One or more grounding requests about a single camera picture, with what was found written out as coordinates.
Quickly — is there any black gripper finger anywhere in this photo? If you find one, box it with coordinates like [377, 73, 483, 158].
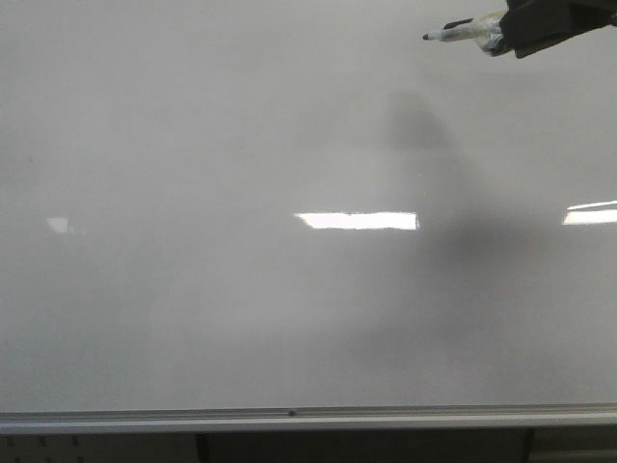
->
[499, 0, 616, 59]

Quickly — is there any black white whiteboard marker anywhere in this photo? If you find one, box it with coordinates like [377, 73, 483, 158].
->
[422, 11, 512, 57]

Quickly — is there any white whiteboard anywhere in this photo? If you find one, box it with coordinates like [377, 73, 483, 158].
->
[1, 1, 616, 412]

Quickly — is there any aluminium whiteboard tray rail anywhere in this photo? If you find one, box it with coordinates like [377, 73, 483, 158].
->
[1, 403, 616, 436]

